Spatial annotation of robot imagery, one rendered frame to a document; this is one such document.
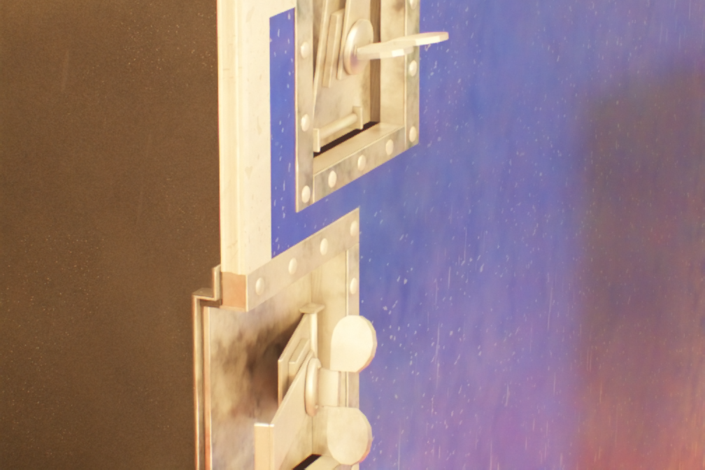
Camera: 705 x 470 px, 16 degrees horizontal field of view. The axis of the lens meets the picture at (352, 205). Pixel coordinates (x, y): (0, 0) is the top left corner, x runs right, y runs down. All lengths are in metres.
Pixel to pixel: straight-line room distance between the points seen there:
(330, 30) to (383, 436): 0.20
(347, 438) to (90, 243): 1.18
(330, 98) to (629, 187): 0.40
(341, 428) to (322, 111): 0.14
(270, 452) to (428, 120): 0.23
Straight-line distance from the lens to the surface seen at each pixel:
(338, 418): 1.06
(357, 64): 1.09
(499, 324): 1.29
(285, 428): 1.02
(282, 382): 1.04
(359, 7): 1.08
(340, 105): 1.10
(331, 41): 1.07
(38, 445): 2.32
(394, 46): 1.07
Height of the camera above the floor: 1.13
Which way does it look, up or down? 16 degrees down
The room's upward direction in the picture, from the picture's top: straight up
